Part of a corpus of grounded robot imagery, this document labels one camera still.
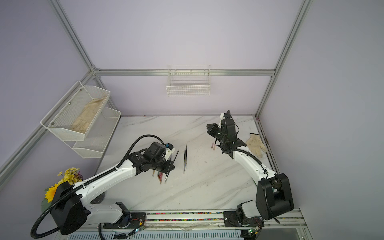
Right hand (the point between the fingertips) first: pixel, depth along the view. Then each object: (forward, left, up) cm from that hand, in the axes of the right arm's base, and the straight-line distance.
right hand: (208, 127), depth 85 cm
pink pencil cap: (+2, -4, -21) cm, 22 cm away
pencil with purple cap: (-10, +15, -22) cm, 28 cm away
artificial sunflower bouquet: (-28, +62, +3) cm, 69 cm away
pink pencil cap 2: (0, -5, -21) cm, 22 cm away
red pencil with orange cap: (-20, +29, -21) cm, 41 cm away
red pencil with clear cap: (-20, +30, -21) cm, 42 cm away
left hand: (-20, +21, -11) cm, 31 cm away
